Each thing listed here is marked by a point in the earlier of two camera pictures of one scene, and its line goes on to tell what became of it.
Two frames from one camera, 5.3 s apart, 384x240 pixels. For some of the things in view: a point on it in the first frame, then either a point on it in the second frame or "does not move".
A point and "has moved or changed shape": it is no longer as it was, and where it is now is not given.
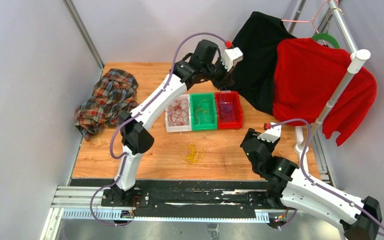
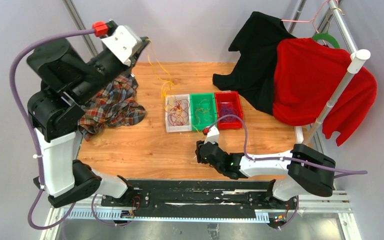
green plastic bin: [203, 111] does not move
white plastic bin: [178, 115] does not move
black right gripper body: [252, 133] -> [201, 145]
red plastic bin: [229, 111] does not move
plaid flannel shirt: [114, 94] does not move
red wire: [179, 112] does not move
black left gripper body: [219, 75] -> [133, 61]
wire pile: [194, 153] -> [177, 109]
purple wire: [225, 109] has moved or changed shape
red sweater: [306, 73] does not move
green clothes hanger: [326, 36] does not move
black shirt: [253, 77] does not move
